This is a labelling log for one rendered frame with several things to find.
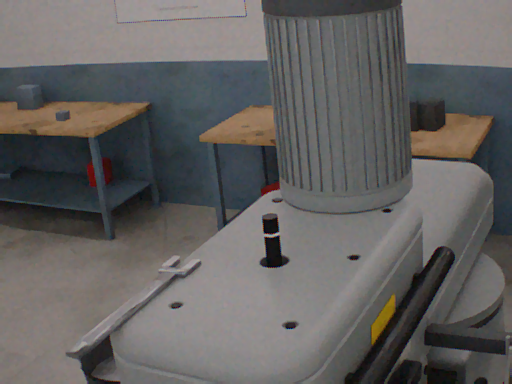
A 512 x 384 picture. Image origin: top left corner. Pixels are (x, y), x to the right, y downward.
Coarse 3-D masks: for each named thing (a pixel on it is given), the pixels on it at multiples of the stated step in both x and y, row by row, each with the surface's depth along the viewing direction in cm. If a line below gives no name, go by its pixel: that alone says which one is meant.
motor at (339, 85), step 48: (288, 0) 100; (336, 0) 98; (384, 0) 100; (288, 48) 103; (336, 48) 101; (384, 48) 103; (288, 96) 107; (336, 96) 103; (384, 96) 104; (288, 144) 109; (336, 144) 105; (384, 144) 107; (288, 192) 113; (336, 192) 108; (384, 192) 108
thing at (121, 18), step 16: (128, 0) 600; (144, 0) 593; (160, 0) 586; (176, 0) 580; (192, 0) 573; (208, 0) 567; (224, 0) 561; (240, 0) 555; (128, 16) 605; (144, 16) 598; (160, 16) 592; (176, 16) 585; (192, 16) 579; (208, 16) 572; (224, 16) 566; (240, 16) 560
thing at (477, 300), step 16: (480, 256) 163; (480, 272) 156; (496, 272) 155; (464, 288) 151; (480, 288) 150; (496, 288) 149; (464, 304) 145; (480, 304) 144; (496, 304) 145; (448, 320) 140; (464, 320) 140; (480, 320) 142; (496, 320) 147; (432, 352) 137; (448, 352) 136; (464, 352) 136; (480, 352) 144; (432, 368) 136; (448, 368) 135; (464, 368) 134; (480, 368) 144; (496, 368) 155
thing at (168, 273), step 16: (176, 256) 100; (160, 272) 96; (176, 272) 95; (192, 272) 96; (144, 288) 92; (160, 288) 92; (128, 304) 88; (144, 304) 89; (112, 320) 85; (96, 336) 82; (80, 352) 79
